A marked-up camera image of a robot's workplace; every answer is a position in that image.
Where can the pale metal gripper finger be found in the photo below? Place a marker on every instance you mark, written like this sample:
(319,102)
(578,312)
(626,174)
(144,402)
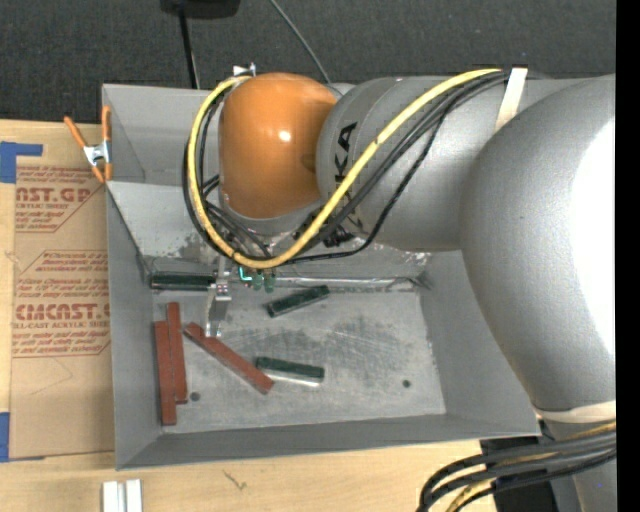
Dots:
(217,312)

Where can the dark green flat block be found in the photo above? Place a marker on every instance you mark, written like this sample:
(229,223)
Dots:
(290,369)
(297,300)
(180,281)

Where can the red-brown flat block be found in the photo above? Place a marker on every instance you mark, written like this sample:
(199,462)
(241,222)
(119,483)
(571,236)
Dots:
(177,350)
(230,359)
(165,375)

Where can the grey metal bin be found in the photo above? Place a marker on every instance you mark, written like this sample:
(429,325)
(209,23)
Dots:
(350,350)

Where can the brown cardboard board, red print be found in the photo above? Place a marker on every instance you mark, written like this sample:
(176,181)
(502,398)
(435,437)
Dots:
(55,300)

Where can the black cylinder on white bracket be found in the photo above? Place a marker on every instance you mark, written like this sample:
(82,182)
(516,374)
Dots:
(339,236)

